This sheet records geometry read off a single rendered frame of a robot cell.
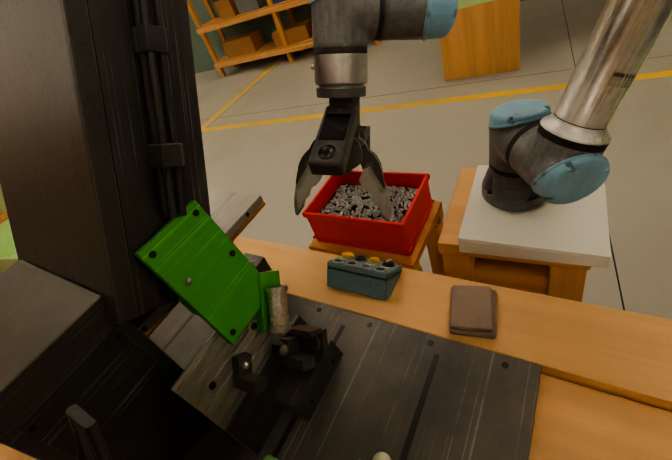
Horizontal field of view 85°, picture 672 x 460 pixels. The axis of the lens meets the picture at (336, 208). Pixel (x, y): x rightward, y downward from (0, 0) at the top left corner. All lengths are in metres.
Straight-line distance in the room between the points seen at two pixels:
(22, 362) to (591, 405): 0.77
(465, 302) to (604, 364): 0.22
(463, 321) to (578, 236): 0.33
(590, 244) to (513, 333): 0.27
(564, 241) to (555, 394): 0.32
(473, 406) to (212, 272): 0.46
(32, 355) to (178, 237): 0.22
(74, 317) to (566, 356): 0.72
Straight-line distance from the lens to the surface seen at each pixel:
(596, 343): 0.75
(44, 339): 0.62
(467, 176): 1.15
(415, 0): 0.55
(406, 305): 0.79
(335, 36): 0.52
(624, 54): 0.73
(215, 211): 0.84
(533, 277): 1.02
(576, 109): 0.75
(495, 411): 0.68
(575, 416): 0.71
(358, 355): 0.75
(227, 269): 0.62
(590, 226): 0.94
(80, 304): 0.63
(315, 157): 0.47
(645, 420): 0.73
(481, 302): 0.74
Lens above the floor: 1.53
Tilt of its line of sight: 36 degrees down
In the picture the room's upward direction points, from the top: 22 degrees counter-clockwise
